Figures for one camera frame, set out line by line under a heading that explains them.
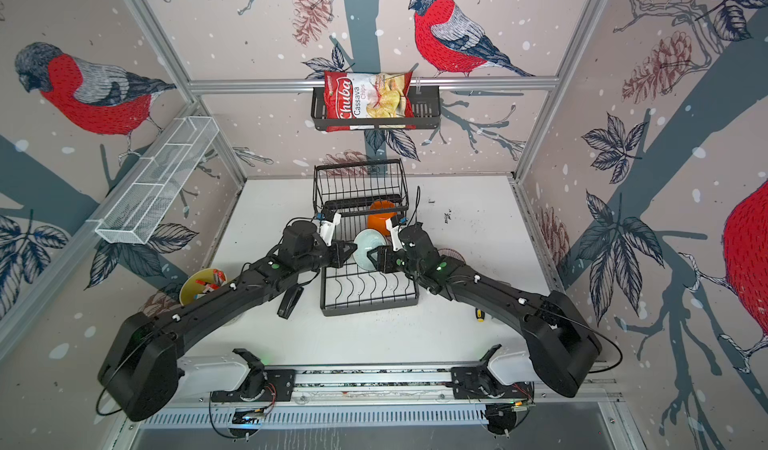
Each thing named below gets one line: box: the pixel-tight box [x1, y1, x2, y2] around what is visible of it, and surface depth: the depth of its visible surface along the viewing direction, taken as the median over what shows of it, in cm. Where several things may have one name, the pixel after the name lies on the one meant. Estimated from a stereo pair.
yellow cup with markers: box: [180, 268, 227, 307], surface depth 79 cm
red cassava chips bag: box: [323, 71, 416, 132], surface depth 90 cm
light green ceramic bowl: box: [354, 228, 387, 271], surface depth 82 cm
